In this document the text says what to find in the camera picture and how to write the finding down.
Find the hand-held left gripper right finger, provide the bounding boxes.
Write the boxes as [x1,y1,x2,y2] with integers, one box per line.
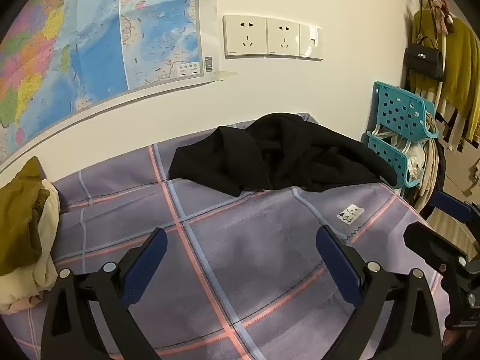
[316,225,443,360]

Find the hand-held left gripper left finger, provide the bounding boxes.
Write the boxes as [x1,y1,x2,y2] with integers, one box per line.
[41,227,168,360]

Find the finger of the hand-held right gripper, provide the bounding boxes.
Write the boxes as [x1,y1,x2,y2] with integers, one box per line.
[403,222,468,277]
[429,190,474,224]

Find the beige hanging clothes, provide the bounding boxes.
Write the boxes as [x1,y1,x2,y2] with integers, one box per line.
[414,135,448,212]

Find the white sheet label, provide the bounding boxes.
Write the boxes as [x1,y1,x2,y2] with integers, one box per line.
[337,204,365,225]

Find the white crumpled cloth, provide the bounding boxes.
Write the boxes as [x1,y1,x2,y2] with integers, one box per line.
[404,142,427,181]

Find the teal plastic basket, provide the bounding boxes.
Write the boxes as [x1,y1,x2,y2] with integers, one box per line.
[365,130,424,189]
[370,80,440,140]

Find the cream and black striped garment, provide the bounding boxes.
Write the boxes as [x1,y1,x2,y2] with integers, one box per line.
[434,92,474,151]

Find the purple plaid bed sheet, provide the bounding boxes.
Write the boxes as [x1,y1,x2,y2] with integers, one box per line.
[0,112,455,360]

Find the pale pink garment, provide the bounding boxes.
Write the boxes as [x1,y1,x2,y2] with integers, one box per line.
[7,295,44,315]

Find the olive garment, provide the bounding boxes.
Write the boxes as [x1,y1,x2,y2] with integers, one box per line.
[0,156,51,276]

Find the yellow-green sweater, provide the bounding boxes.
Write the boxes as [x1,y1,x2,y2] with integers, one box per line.
[410,8,480,144]

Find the black handbag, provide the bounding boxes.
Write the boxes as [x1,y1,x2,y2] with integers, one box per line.
[404,0,446,82]

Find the pink patterned scarf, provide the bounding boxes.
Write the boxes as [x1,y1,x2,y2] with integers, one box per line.
[428,0,457,34]

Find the strip of masking tape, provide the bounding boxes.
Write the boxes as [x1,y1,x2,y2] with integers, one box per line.
[204,70,239,83]

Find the white wall switch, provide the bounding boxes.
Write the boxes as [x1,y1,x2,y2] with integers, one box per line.
[298,24,324,61]

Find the colourful wall map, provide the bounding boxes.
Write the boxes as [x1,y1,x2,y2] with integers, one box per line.
[0,0,219,173]

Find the white wall socket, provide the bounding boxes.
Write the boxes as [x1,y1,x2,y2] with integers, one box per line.
[266,17,301,59]
[223,15,268,60]

